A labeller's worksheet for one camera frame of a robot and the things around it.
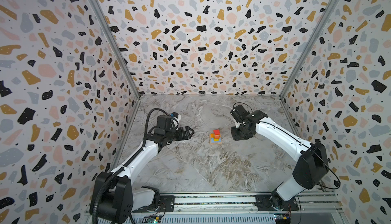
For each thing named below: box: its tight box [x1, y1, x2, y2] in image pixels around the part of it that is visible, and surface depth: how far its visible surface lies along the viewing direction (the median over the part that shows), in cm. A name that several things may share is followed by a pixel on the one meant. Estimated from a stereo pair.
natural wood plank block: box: [209, 139, 222, 146], surface depth 97 cm
